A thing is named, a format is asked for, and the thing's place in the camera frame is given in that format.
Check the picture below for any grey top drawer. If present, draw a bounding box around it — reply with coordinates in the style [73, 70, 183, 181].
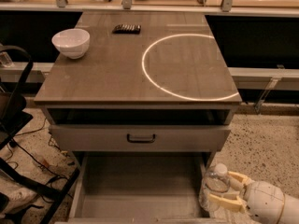
[50, 125, 230, 152]

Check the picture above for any black drawer handle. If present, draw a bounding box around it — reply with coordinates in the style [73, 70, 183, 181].
[126, 133, 156, 144]

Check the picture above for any grey wooden drawer cabinet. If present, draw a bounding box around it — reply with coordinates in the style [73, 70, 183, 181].
[33, 10, 243, 224]

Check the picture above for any dark snack bar package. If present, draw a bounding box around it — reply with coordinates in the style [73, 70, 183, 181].
[112, 24, 141, 35]

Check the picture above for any clear plastic water bottle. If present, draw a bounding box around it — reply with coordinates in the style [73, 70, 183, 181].
[199, 163, 230, 212]

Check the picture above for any black metal cart frame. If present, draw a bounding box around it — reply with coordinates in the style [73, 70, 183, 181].
[0, 44, 80, 224]

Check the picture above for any white ceramic bowl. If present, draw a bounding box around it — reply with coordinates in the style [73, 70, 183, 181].
[51, 28, 91, 59]

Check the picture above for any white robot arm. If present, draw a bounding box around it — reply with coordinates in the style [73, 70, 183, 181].
[206, 172, 299, 224]

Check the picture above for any open grey middle drawer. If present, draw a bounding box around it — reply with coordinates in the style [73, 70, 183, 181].
[56, 153, 228, 224]

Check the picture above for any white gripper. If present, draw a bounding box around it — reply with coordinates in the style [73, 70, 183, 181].
[207, 171, 285, 224]

